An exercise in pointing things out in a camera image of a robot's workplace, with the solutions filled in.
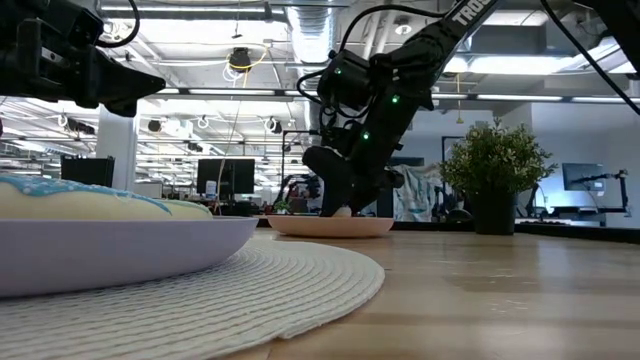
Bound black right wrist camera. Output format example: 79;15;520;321
317;48;374;112

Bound white woven round placemat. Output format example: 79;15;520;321
0;234;386;360

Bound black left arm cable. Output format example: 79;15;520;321
96;0;142;49

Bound pink plate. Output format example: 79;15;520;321
266;214;396;239

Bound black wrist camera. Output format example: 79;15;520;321
317;48;374;112
29;0;106;49

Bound white teal draped cloth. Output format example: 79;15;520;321
399;164;444;222

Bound black ceiling camera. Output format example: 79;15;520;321
228;47;253;74

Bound black rectangular panel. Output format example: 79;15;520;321
60;156;115;189

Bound black boom stand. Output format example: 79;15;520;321
569;168;631;219

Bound black computer monitor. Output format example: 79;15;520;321
196;158;256;195

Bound silver ventilation duct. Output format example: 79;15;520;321
284;0;346;131

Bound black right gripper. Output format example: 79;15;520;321
301;99;416;218

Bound purple plate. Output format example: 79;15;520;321
0;215;260;300

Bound ceiling light strip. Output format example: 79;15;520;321
187;88;277;96
474;93;565;103

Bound large blue iced donut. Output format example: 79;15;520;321
0;173;174;221

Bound small green potted plant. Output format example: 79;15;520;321
438;117;559;236

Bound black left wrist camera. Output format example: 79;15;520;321
29;0;106;49

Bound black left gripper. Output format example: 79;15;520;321
17;18;167;119

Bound yellow hanging cable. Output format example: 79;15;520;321
214;47;270;215

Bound dark wall screen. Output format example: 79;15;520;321
561;163;606;192

